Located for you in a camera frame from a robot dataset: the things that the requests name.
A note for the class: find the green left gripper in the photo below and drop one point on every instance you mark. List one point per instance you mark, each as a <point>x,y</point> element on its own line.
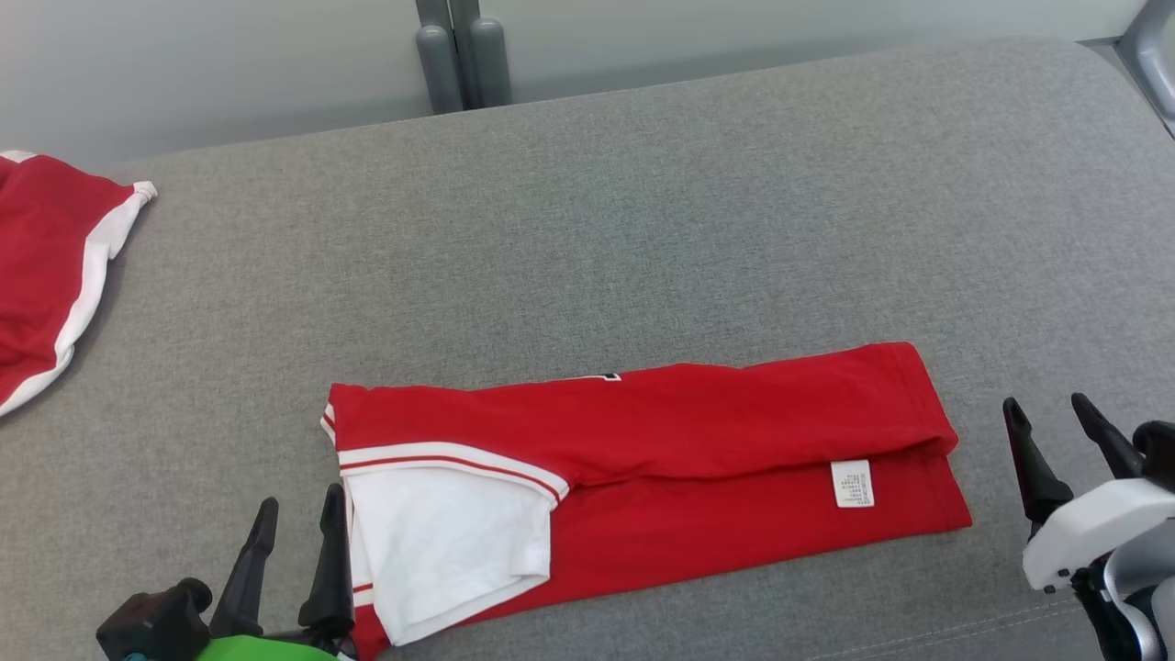
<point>266,650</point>

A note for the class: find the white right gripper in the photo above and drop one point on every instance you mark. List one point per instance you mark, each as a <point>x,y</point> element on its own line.
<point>1092,528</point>

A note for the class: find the red and white sports shirt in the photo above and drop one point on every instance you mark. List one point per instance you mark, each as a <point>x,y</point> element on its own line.
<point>688,431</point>

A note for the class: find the red shorts with white trim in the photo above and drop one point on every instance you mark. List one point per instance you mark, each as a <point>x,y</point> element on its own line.
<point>37,257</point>

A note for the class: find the grey rounded cylinder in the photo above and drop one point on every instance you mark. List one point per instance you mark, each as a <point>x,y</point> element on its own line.
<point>491,64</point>
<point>441,73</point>

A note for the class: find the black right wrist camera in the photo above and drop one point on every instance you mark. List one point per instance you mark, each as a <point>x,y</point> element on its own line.
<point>1158,454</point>

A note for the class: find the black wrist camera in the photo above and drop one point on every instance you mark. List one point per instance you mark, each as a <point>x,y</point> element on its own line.
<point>1158,454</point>
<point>151,624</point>

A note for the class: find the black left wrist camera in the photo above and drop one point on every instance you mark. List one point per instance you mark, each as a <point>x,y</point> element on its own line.
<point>151,624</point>

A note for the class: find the grey metal frame bracket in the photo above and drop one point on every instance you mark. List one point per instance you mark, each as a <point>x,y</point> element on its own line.
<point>1157,55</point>

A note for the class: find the grey metal upright post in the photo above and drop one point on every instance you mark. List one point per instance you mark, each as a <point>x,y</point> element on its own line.
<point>431,11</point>
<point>464,9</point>

